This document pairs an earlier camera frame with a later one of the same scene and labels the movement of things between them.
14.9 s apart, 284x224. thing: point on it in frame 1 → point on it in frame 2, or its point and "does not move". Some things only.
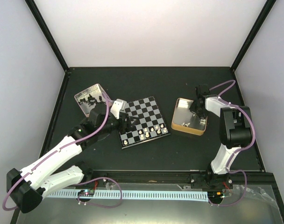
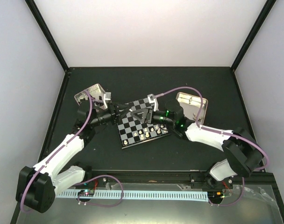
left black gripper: x=128 y=127 → x=117 y=115
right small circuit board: x=216 y=195 does not move
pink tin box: x=88 y=99 does not move
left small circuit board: x=86 y=192 does not move
